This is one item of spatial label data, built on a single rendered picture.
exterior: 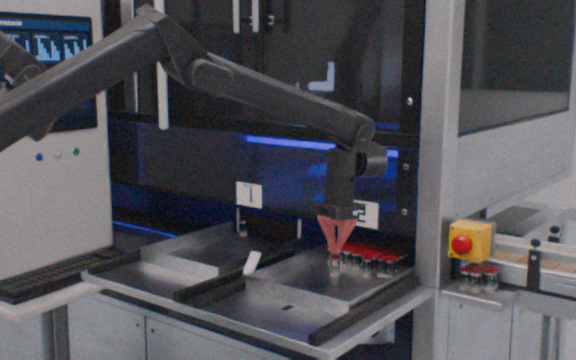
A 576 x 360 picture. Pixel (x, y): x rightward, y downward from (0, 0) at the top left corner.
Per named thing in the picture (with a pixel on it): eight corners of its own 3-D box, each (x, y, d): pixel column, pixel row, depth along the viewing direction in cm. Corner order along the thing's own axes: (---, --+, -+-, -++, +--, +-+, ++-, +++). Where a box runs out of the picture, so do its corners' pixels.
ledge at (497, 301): (466, 281, 155) (466, 274, 155) (523, 294, 147) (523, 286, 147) (440, 298, 144) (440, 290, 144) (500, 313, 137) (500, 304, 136)
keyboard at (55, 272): (107, 253, 196) (106, 245, 195) (141, 261, 188) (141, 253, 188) (-22, 294, 164) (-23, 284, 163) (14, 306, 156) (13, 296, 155)
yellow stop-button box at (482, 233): (461, 249, 147) (462, 217, 145) (493, 255, 142) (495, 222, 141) (446, 257, 141) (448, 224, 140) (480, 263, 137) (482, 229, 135)
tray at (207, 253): (233, 232, 191) (232, 220, 190) (307, 248, 175) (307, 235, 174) (140, 261, 164) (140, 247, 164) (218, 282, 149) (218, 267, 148)
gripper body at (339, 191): (365, 213, 132) (368, 176, 132) (337, 217, 124) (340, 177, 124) (338, 208, 136) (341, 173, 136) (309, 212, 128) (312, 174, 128)
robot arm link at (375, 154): (333, 109, 129) (361, 124, 122) (375, 112, 136) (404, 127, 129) (316, 166, 133) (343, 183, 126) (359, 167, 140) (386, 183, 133)
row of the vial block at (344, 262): (330, 262, 162) (330, 244, 161) (396, 277, 151) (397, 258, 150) (325, 265, 160) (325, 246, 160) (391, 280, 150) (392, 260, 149)
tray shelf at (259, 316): (220, 235, 194) (220, 229, 194) (446, 286, 152) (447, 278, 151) (80, 279, 157) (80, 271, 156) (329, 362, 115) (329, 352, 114)
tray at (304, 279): (332, 253, 170) (332, 240, 169) (426, 274, 154) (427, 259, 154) (245, 290, 144) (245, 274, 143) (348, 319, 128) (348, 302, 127)
